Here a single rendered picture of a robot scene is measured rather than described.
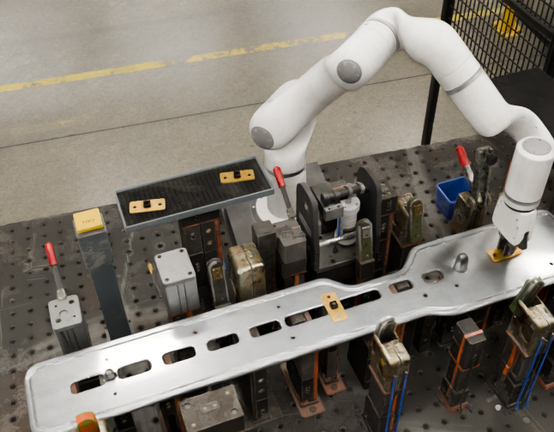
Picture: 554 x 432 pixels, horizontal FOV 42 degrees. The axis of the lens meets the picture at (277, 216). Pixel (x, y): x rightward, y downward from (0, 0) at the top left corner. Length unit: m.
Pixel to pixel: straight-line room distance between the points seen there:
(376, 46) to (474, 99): 0.24
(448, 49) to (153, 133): 2.53
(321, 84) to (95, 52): 3.00
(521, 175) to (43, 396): 1.14
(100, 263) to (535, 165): 1.03
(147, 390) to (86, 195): 2.08
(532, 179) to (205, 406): 0.85
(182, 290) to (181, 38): 3.13
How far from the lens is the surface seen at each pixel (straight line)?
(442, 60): 1.57
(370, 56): 1.60
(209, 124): 3.89
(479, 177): 1.87
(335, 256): 1.86
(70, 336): 1.71
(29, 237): 2.43
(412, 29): 1.58
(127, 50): 4.60
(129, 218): 1.73
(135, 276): 2.22
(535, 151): 1.65
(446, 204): 2.34
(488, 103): 1.60
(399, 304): 1.73
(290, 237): 1.75
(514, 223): 1.77
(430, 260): 1.84
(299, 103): 1.82
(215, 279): 1.68
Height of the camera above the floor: 2.35
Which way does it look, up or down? 45 degrees down
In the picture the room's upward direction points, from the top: 1 degrees counter-clockwise
